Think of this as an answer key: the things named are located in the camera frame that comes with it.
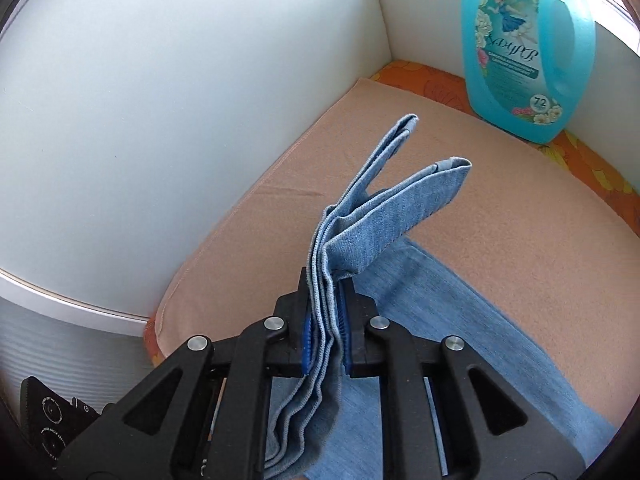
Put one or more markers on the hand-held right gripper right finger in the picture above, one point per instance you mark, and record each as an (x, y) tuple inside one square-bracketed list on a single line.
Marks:
[(348, 355)]

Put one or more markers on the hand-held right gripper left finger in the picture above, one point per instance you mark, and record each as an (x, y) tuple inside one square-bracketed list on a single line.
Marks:
[(306, 347)]

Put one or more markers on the light blue denim pants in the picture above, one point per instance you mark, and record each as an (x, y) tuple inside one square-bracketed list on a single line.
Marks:
[(450, 360)]

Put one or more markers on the pink blanket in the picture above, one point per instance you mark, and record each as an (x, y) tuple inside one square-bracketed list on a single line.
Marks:
[(525, 220)]

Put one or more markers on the orange floral tablecloth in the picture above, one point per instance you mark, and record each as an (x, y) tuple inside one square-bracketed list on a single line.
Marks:
[(590, 160)]

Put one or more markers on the blue laundry detergent bottle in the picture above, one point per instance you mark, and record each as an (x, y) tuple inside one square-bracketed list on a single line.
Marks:
[(520, 60)]

